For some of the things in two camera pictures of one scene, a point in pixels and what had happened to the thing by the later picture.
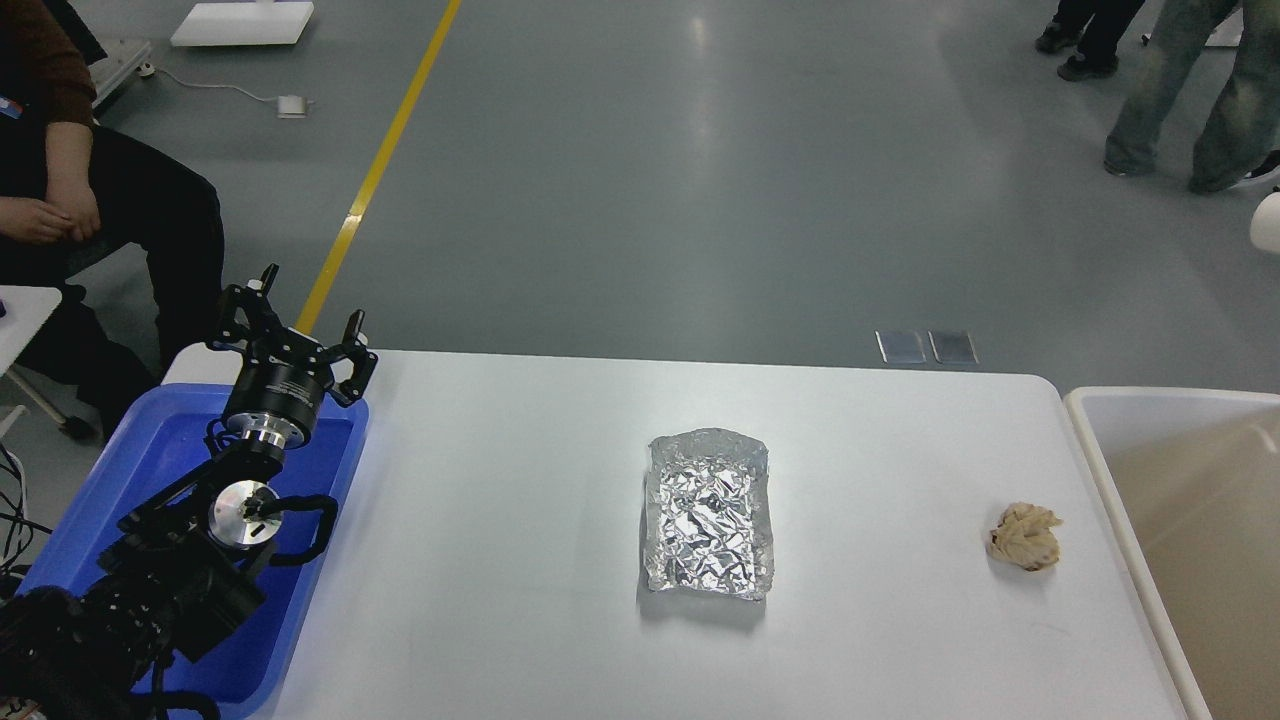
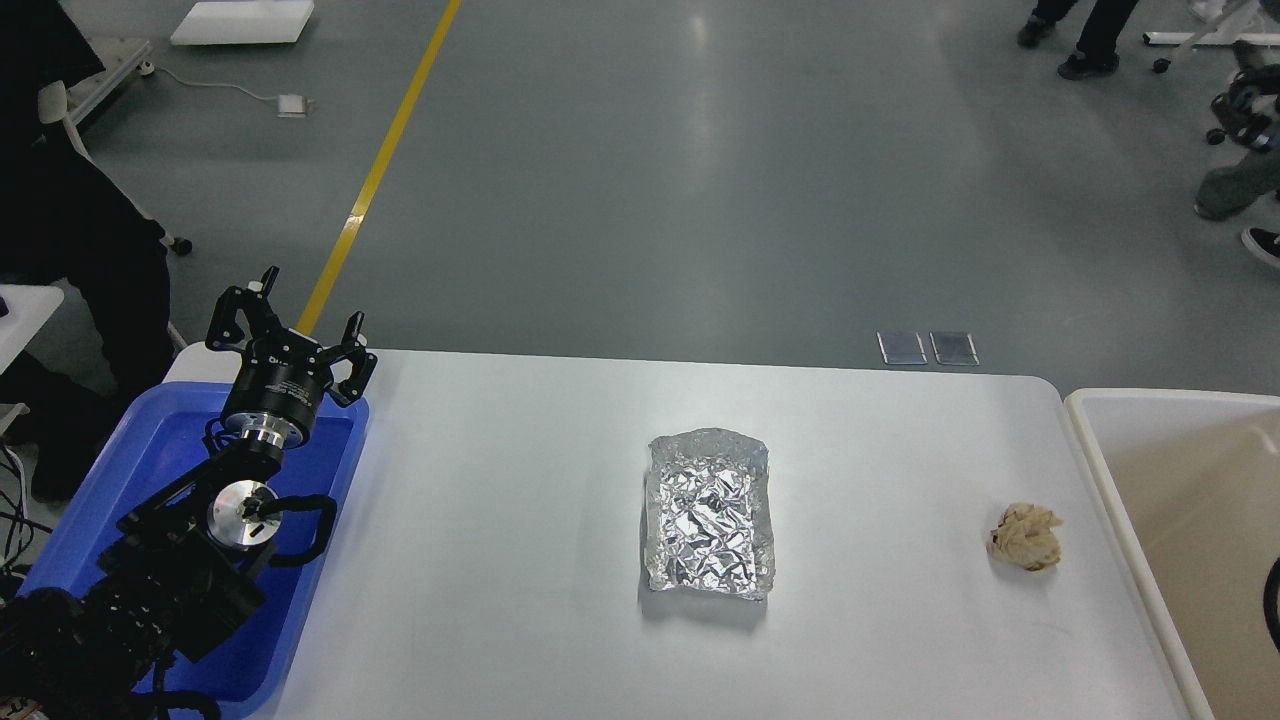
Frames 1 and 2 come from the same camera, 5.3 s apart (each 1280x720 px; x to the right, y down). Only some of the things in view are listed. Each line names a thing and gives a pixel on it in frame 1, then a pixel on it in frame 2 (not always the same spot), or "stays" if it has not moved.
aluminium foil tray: x=708 y=523 stays
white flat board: x=264 y=22 stays
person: x=1243 y=127 -> x=1225 y=190
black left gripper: x=282 y=375 stays
